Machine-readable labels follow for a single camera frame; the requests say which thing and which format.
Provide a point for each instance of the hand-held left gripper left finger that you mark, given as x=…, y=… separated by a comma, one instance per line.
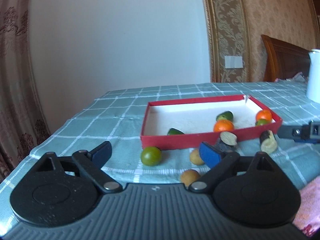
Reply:
x=102, y=153

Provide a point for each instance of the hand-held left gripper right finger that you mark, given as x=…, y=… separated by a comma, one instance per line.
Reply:
x=209, y=156

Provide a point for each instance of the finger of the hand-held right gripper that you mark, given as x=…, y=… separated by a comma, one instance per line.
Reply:
x=287, y=131

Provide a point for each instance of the eggplant piece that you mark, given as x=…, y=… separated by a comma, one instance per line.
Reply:
x=268, y=142
x=228, y=137

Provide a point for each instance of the green tomato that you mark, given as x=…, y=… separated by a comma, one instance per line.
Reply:
x=261, y=123
x=150, y=156

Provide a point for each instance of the orange tangerine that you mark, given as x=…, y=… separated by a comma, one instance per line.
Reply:
x=223, y=126
x=263, y=115

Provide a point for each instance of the green cucumber piece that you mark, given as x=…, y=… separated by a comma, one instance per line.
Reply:
x=225, y=116
x=175, y=131

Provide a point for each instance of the red cardboard box tray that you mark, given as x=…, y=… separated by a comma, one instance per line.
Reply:
x=190, y=115

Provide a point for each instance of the small yellow loquat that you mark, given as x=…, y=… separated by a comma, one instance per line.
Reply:
x=195, y=158
x=188, y=176

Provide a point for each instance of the green plaid tablecloth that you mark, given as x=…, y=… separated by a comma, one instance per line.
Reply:
x=100, y=120

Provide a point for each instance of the crumpled pale cloth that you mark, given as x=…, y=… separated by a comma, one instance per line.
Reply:
x=297, y=77

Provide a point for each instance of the white electric kettle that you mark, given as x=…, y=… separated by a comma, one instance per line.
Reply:
x=313, y=80

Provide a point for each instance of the wooden headboard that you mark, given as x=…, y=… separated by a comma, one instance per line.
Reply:
x=285, y=62

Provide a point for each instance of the pink cloth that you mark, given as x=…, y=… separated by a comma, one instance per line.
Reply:
x=308, y=205

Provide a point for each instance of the patterned curtain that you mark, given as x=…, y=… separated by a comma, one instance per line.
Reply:
x=15, y=80

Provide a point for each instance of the white wall switch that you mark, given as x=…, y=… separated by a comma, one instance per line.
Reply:
x=233, y=61

